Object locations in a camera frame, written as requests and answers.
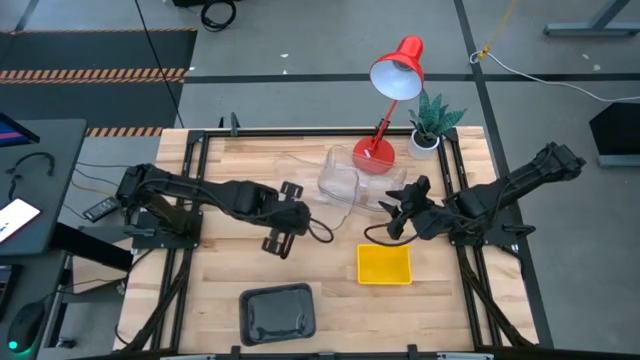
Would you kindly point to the black hazard-striped floor mat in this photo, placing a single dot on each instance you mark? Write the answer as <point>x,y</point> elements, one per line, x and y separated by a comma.
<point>100,105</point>

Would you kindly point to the red desk lamp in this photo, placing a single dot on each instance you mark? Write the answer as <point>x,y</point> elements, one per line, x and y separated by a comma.
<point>400,55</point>

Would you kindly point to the black aluminium rig frame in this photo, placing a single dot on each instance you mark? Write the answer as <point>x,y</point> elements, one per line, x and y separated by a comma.
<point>280,132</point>

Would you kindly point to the grey table foot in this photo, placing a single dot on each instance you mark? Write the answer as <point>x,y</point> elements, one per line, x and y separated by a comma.
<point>590,27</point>

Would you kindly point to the black computer mouse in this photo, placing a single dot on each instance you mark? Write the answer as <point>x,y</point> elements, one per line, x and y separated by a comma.
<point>25,325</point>

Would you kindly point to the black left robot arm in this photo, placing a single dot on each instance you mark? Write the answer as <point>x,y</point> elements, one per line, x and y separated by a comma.
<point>200,189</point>

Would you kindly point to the computer monitor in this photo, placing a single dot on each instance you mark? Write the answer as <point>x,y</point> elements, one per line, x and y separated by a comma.
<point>12,132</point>

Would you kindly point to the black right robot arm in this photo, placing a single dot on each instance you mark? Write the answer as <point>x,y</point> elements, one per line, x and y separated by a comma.
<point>525,175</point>

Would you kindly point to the smartphone with lit screen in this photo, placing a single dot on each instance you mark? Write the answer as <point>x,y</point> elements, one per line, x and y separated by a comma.
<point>15,217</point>

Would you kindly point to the smoky grey plastic bin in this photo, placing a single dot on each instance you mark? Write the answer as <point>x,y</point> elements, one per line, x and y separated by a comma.
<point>277,315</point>
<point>243,325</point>

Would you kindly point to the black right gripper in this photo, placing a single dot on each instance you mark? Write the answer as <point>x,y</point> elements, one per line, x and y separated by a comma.
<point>425,215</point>

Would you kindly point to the black side desk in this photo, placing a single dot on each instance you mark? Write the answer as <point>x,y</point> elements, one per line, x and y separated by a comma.
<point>55,150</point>

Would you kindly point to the black floor box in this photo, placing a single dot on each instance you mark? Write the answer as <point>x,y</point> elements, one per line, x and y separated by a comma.
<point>617,130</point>

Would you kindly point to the potted plant in white pot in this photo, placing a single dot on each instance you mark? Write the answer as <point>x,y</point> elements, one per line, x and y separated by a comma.
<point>432,120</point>

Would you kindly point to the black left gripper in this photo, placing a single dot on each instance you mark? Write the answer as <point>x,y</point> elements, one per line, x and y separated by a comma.
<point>292,217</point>

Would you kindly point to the yellow plastic basket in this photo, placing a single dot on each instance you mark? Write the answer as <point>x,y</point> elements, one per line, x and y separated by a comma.
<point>384,262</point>

